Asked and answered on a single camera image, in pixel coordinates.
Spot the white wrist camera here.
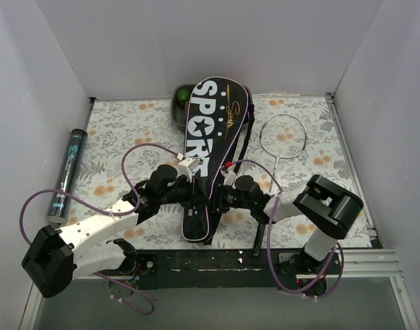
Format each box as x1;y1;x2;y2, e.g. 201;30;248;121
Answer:
177;157;201;182
221;162;236;187

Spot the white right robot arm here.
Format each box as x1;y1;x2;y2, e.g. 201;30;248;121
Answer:
214;175;364;274

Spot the purple cable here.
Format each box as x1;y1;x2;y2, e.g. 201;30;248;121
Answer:
226;159;344;295
19;144;183;245

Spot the green lime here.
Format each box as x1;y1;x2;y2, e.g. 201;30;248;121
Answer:
176;88;190;107

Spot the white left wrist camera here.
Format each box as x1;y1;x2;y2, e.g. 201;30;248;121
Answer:
177;157;201;182

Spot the black sport racket bag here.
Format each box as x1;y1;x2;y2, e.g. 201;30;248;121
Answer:
181;76;255;244

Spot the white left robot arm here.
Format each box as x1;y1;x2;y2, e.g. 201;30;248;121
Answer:
21;163;208;298

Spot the grey plastic tray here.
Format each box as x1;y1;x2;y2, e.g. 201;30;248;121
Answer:
170;84;195;133

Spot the badminton racket handle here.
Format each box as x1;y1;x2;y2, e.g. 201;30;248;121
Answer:
252;113;309;258

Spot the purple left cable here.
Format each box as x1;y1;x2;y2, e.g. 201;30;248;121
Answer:
19;144;183;245

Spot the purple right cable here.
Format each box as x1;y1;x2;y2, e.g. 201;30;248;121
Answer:
226;159;344;295

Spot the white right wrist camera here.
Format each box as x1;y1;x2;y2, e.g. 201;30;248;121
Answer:
221;162;236;187

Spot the black base bar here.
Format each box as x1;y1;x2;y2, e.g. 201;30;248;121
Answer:
96;247;344;292

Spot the floral table mat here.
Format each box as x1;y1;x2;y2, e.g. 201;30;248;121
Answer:
66;95;371;250

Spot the black shuttlecock tube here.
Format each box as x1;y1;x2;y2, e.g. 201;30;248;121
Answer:
47;129;87;223

